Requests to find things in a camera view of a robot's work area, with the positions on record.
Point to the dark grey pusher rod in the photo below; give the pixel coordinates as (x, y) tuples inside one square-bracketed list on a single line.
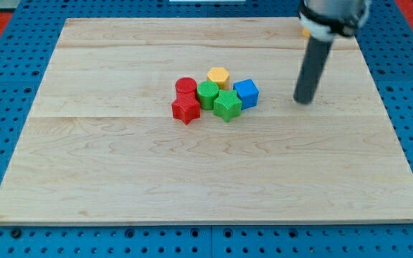
[(316, 55)]

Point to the yellow block behind arm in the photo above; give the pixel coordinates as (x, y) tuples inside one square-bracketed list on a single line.
[(306, 33)]

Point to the blue cube block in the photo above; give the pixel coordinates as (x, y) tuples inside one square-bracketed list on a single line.
[(247, 92)]

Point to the yellow hexagon block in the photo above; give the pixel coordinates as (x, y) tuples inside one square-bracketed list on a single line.
[(220, 76)]

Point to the green star block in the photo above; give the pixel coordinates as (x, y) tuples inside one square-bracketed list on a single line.
[(227, 105)]

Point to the green cylinder block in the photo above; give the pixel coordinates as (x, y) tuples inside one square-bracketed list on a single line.
[(207, 92)]

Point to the red cylinder block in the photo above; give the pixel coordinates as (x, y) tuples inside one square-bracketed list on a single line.
[(186, 86)]

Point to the red star block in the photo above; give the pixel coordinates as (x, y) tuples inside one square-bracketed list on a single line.
[(185, 108)]

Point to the wooden board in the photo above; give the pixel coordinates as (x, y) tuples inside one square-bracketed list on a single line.
[(100, 145)]

